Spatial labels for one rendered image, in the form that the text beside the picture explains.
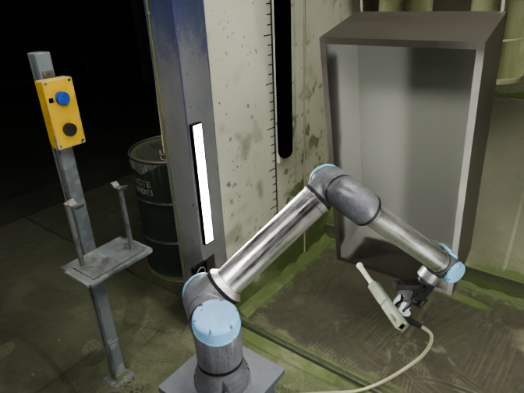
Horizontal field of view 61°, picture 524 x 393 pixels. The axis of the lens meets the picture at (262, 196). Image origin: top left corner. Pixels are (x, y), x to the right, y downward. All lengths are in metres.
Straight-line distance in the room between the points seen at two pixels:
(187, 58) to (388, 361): 1.79
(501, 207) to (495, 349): 0.90
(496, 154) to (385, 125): 1.10
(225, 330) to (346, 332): 1.36
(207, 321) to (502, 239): 2.15
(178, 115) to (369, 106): 0.92
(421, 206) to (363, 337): 0.79
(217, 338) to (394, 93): 1.39
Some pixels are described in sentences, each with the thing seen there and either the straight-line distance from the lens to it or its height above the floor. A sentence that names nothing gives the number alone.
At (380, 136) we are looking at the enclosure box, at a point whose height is 1.11.
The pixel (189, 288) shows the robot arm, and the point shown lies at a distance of 1.61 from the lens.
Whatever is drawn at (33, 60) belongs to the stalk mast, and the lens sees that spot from 1.91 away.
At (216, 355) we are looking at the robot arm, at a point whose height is 0.82.
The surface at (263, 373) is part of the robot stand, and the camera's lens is 1.62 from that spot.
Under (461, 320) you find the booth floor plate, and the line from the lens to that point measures 2.89.
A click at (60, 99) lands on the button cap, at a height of 1.48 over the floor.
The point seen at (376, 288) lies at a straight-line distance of 2.15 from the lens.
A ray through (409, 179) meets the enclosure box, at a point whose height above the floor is 0.89.
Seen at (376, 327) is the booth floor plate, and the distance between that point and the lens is 2.72.
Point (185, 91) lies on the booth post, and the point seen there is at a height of 1.42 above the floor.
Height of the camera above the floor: 1.83
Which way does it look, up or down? 26 degrees down
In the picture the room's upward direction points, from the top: 3 degrees counter-clockwise
